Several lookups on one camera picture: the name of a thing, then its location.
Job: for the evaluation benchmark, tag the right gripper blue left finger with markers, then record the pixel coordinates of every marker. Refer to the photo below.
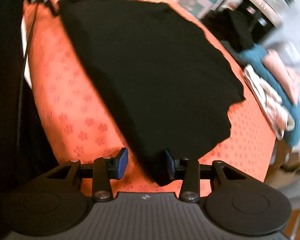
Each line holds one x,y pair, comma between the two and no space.
116,166

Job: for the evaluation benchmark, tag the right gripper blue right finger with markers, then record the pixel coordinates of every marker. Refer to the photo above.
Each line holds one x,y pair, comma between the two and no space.
174,168

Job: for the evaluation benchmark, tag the black sweater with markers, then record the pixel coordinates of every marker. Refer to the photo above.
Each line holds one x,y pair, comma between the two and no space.
165,85

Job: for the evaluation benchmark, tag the black folded clothes pile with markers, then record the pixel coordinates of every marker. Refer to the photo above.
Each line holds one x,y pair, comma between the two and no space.
230,26

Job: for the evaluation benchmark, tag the orange flower-pattern table mat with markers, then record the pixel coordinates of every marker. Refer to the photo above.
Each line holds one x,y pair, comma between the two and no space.
78,125

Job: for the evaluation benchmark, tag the brown paper bag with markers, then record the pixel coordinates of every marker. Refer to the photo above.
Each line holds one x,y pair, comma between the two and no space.
285,169

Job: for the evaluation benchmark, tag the white quilted jacket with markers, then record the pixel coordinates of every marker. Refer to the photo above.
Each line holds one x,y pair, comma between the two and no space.
269,102

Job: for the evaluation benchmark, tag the teal knitted sweater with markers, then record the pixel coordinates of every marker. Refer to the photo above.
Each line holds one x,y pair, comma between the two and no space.
254,57

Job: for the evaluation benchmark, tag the pink folded garment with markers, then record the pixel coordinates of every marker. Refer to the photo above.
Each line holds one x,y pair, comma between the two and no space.
287,77

